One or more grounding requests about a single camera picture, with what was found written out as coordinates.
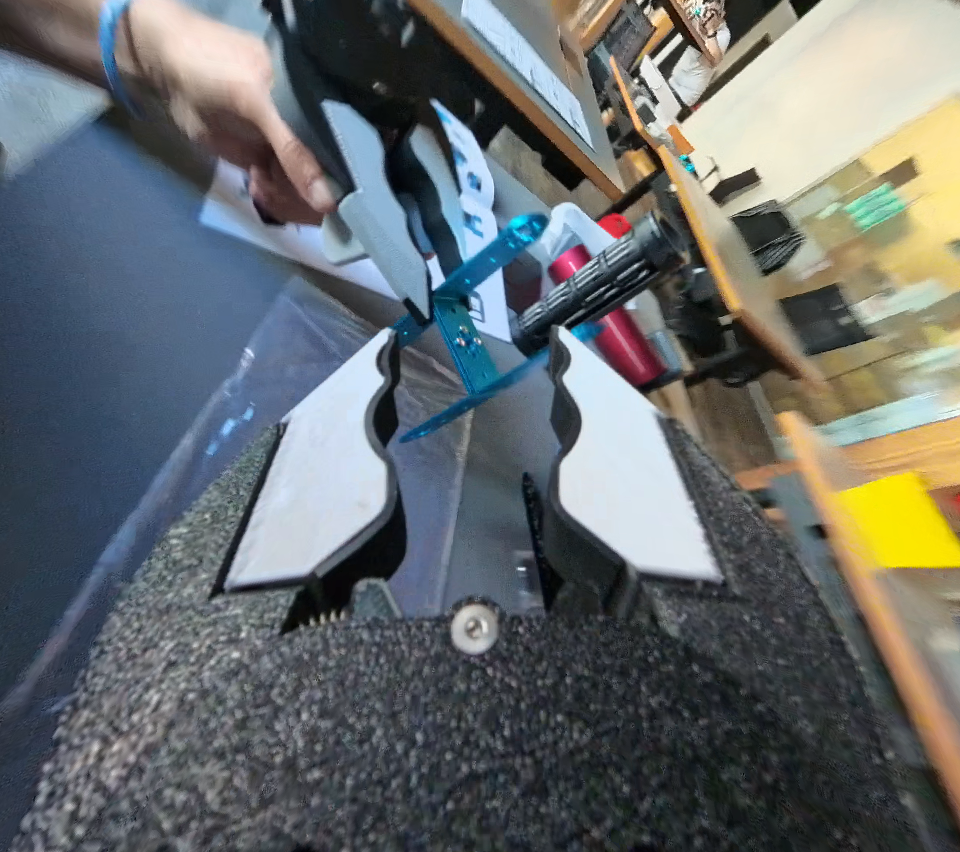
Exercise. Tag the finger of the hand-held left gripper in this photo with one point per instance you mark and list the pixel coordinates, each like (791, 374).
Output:
(375, 206)
(442, 191)

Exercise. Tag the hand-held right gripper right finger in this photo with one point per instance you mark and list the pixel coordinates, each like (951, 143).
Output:
(630, 492)

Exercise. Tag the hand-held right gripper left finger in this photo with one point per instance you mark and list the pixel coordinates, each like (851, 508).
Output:
(315, 492)

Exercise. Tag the blue metal bracket assembly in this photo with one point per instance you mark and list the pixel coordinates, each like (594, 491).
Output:
(480, 267)

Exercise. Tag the grey desk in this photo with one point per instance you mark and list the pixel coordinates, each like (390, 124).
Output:
(112, 342)

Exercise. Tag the person's left hand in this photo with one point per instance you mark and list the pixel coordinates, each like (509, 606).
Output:
(217, 86)

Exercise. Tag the white instruction booklet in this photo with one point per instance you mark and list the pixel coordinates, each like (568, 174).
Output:
(469, 161)

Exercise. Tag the large clear plastic bag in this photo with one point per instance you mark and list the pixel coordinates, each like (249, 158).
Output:
(247, 379)

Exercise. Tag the white crumpled wrapping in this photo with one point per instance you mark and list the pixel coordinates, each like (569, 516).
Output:
(574, 221)

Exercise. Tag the red metal cylinder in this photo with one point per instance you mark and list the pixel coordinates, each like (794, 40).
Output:
(630, 342)

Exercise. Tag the white printed paper sheet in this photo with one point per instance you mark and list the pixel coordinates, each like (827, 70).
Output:
(525, 56)

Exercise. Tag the black ribbed cylinder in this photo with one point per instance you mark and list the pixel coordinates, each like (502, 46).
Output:
(600, 282)

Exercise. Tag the blue wristband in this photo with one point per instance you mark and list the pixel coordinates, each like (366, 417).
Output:
(112, 26)

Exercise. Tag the black office chair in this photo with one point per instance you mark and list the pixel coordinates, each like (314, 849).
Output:
(825, 319)

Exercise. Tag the yellow bin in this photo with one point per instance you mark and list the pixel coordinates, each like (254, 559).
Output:
(900, 522)

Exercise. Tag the black striped jacket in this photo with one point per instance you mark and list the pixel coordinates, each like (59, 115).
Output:
(769, 236)

